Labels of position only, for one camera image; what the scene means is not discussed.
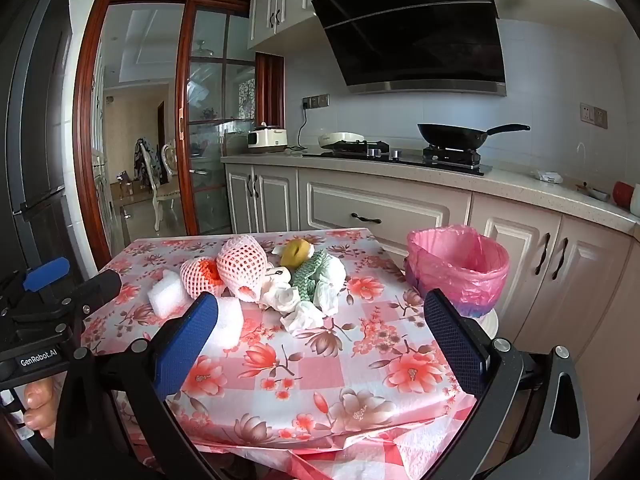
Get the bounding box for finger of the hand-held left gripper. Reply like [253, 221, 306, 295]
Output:
[7, 269, 123, 328]
[0, 257, 71, 313]

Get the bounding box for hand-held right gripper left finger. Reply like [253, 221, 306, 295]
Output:
[52, 291, 236, 480]

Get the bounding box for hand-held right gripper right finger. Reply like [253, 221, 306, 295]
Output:
[422, 288, 588, 480]

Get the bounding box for pink-lined trash bin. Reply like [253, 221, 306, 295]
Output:
[404, 226, 511, 333]

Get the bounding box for large pink foam net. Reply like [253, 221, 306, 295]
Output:
[216, 235, 271, 303]

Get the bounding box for yellow sponge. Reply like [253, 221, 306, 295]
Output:
[280, 239, 313, 270]

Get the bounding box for person's left hand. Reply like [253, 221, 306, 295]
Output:
[22, 377, 58, 441]

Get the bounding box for white foam block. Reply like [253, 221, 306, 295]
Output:
[210, 296, 243, 348]
[148, 270, 193, 318]

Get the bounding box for orange fruit in pink net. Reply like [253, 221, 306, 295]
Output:
[180, 256, 228, 297]

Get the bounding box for crumpled white tissue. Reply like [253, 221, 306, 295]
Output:
[280, 300, 326, 337]
[312, 255, 348, 316]
[259, 282, 302, 317]

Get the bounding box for white dining chair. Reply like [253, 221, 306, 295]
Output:
[145, 142, 183, 233]

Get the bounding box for white kitchen base cabinet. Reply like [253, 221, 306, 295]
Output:
[220, 152, 640, 376]

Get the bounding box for dark clothes on chair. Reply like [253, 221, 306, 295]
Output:
[132, 137, 161, 191]

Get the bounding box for pink floral tablecloth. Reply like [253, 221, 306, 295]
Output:
[80, 227, 481, 480]

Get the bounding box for green striped cloth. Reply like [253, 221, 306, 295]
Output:
[290, 252, 333, 306]

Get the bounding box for black gas stove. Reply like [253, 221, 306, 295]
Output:
[301, 140, 493, 177]

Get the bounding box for wooden glass sliding door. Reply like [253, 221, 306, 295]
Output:
[72, 0, 286, 271]

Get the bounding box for black wok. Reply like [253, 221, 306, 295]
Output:
[417, 123, 531, 152]

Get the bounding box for white rice cooker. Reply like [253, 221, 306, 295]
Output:
[247, 122, 290, 155]

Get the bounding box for white round electric pan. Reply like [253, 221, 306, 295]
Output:
[319, 131, 367, 150]

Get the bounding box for black range hood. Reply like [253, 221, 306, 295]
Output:
[311, 0, 507, 97]

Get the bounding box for white drawer with dark handle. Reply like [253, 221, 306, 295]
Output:
[299, 170, 473, 246]

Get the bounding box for black power cable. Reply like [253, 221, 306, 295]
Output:
[292, 105, 308, 152]

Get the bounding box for gold wall socket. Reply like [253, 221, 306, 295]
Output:
[580, 102, 608, 128]

